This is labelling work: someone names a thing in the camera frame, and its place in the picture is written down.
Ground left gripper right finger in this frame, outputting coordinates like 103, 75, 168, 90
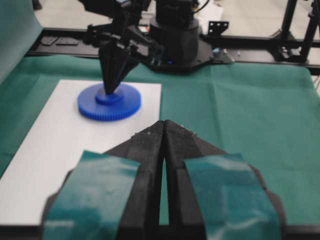
164, 120, 286, 240

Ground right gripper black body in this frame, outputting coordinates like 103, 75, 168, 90
83, 7, 164, 65

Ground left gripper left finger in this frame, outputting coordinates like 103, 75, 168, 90
41, 121, 164, 240

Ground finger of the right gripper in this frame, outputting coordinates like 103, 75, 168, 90
98, 42, 123, 95
109, 47, 138, 94

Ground blue plastic gear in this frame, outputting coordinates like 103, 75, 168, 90
77, 83, 142, 122

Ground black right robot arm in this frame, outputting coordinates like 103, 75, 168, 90
82, 0, 233, 95

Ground white rectangular board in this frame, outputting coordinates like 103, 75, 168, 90
0, 79, 162, 226

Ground green cloth table cover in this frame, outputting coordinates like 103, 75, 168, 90
0, 0, 320, 225

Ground black aluminium frame rail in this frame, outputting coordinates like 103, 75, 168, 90
24, 27, 320, 76

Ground black perforated corner bracket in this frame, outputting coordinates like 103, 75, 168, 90
207, 21, 229, 37

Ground black frame upright posts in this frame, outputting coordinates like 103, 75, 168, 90
270, 0, 320, 64

